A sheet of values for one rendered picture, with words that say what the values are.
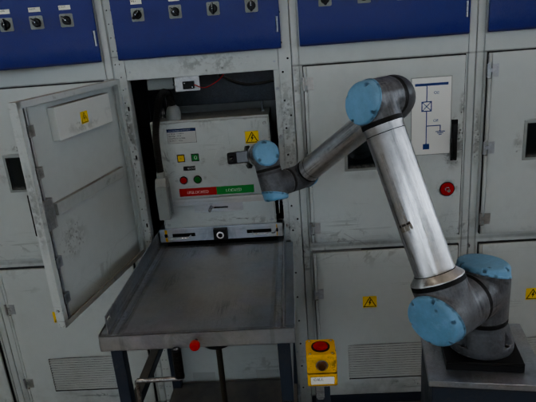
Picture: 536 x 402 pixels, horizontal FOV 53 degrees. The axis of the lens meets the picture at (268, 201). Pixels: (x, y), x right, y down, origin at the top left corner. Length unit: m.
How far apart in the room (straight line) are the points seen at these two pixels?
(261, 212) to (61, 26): 1.07
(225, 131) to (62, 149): 0.66
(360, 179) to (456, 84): 0.51
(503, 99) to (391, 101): 0.87
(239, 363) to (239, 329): 0.90
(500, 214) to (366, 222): 0.55
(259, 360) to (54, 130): 1.39
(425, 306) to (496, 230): 1.00
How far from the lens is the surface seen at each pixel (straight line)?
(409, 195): 1.45
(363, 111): 1.45
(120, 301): 1.89
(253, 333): 1.70
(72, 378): 2.82
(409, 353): 2.60
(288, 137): 2.16
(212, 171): 2.26
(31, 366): 2.86
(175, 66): 2.17
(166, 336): 1.75
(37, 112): 1.82
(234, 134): 2.21
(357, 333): 2.50
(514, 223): 2.43
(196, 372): 2.66
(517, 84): 2.28
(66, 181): 1.93
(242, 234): 2.32
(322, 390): 1.56
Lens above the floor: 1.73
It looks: 18 degrees down
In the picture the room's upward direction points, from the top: 5 degrees counter-clockwise
